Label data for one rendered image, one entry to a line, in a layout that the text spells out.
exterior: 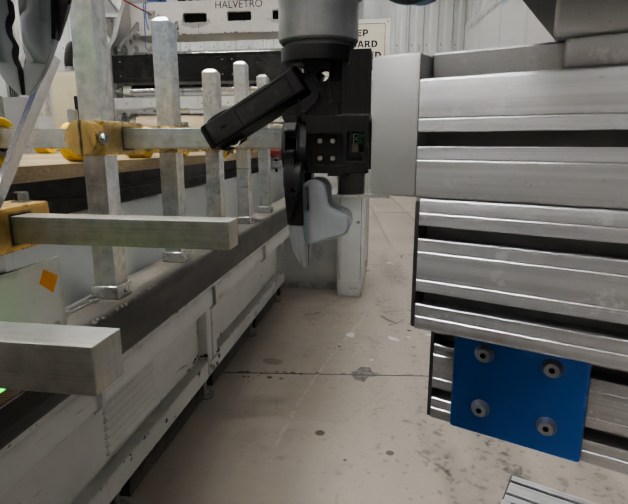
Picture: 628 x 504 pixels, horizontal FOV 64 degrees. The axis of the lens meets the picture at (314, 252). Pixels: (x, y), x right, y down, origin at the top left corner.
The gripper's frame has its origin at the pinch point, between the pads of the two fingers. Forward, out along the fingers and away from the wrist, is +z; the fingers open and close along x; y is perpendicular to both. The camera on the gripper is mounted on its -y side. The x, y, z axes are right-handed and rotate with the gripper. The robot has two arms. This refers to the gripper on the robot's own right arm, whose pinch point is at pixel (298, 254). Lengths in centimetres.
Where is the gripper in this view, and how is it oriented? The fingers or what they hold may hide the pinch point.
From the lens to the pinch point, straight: 52.2
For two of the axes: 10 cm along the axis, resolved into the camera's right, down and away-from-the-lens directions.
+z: 0.0, 9.8, 2.1
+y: 9.9, 0.3, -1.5
